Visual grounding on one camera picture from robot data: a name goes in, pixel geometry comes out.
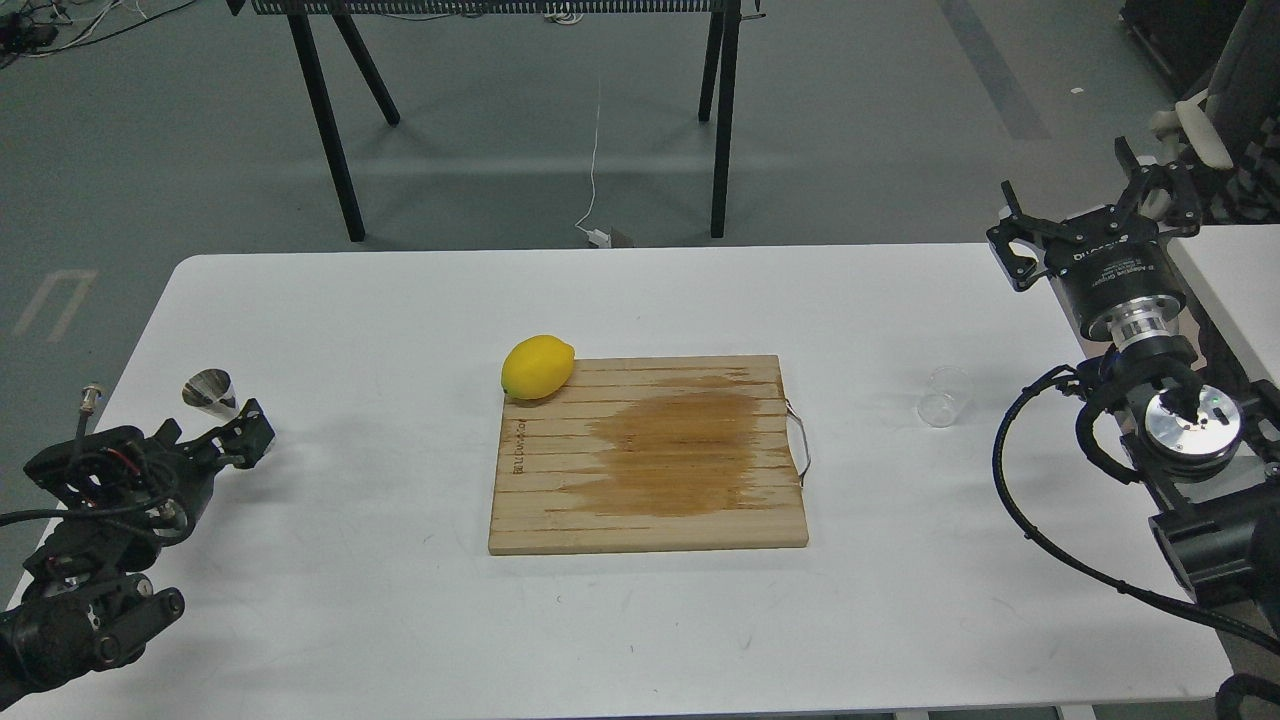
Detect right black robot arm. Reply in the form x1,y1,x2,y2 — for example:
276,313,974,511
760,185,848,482
986,138,1277,653

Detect wooden cutting board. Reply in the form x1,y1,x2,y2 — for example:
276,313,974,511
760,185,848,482
488,355,809,556

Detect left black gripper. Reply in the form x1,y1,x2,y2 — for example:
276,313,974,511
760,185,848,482
23,398,276,546

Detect steel double jigger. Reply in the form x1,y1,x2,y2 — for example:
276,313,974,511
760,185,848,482
180,368,239,421

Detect white side table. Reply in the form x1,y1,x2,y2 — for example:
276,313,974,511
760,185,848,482
1167,224,1279,386

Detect white cable with plug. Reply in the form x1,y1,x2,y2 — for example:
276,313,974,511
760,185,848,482
573,100,613,249

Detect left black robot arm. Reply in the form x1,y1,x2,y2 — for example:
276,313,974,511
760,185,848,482
3,398,275,707

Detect black metal table frame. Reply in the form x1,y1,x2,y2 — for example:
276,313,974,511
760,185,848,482
227,0,765,243

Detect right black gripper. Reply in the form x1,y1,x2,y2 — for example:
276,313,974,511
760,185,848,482
986,137,1202,342

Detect clear glass measuring cup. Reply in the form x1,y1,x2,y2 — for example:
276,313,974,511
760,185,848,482
916,365,974,429

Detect yellow lemon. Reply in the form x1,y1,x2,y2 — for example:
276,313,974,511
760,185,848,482
500,334,575,401

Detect white office chair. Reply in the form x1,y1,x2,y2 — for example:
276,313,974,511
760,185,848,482
1151,1,1279,225

